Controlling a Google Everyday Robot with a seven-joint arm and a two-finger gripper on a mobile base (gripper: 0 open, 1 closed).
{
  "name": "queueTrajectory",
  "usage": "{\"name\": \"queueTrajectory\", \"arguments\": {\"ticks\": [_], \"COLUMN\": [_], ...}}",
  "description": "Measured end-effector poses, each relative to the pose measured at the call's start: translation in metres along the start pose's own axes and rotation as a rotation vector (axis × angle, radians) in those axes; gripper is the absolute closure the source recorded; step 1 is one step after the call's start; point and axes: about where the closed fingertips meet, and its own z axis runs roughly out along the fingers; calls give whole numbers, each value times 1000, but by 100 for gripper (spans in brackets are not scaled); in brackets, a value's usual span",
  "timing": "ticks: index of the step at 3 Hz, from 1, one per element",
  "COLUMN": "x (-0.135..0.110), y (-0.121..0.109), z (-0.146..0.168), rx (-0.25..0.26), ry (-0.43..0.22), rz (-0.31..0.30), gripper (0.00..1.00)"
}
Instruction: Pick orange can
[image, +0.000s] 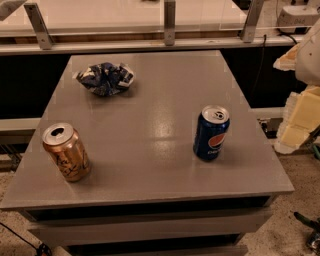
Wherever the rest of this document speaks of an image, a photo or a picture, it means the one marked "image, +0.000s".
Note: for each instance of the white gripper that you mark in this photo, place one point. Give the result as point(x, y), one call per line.
point(310, 58)

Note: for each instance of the orange soda can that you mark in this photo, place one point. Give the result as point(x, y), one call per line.
point(63, 144)

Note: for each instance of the blue Pepsi can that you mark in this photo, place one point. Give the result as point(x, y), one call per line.
point(212, 127)

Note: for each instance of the white device in background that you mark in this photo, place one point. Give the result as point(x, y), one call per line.
point(292, 18)

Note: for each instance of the grey drawer cabinet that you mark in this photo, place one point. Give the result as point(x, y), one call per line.
point(148, 193)

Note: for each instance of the crumpled blue chip bag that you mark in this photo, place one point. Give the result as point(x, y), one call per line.
point(106, 79)

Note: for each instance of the right metal rail bracket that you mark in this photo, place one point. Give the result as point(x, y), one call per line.
point(247, 34)

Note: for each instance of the metal rail bracket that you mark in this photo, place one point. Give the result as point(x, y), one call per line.
point(169, 22)
point(35, 17)
point(247, 34)

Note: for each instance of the middle metal rail bracket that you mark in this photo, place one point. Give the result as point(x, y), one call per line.
point(169, 22)

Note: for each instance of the left metal rail bracket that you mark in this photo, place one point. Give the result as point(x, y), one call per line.
point(35, 17)

